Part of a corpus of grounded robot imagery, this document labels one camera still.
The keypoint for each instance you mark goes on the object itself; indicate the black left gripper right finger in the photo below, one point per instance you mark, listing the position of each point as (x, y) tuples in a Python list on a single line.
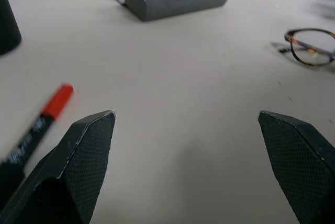
[(301, 161)]

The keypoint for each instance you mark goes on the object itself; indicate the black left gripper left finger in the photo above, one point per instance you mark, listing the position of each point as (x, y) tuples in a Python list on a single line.
[(83, 161)]

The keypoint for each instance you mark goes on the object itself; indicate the black marker with red cap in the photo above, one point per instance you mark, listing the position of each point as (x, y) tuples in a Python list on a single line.
[(56, 101)]

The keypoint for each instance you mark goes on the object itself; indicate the tortoiseshell eyeglasses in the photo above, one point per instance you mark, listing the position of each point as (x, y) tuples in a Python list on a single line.
[(289, 37)]

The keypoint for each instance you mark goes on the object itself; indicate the plain black pen holder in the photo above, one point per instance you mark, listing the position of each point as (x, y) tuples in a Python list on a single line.
[(6, 25)]

